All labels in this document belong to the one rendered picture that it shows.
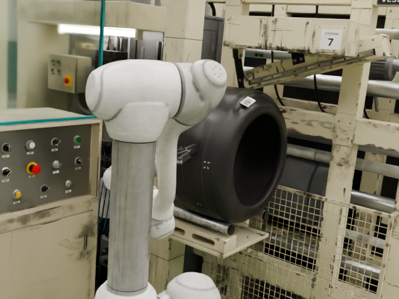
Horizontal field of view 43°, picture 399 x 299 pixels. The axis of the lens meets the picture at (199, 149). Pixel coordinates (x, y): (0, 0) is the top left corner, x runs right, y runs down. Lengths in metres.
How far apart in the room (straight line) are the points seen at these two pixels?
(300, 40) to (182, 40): 0.50
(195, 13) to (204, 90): 1.16
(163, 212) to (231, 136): 0.49
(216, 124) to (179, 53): 0.45
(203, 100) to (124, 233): 0.36
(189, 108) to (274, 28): 1.18
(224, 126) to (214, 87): 0.79
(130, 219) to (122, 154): 0.15
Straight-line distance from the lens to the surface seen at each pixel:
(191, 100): 1.14
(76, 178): 2.35
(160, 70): 1.12
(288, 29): 2.25
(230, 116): 1.94
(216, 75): 1.15
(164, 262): 2.46
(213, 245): 2.14
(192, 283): 1.35
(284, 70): 2.39
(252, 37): 2.33
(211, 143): 1.91
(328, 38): 2.16
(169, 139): 1.37
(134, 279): 1.24
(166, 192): 1.50
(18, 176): 2.17
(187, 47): 2.24
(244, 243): 2.23
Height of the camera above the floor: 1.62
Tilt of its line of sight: 11 degrees down
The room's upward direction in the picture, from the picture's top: 5 degrees clockwise
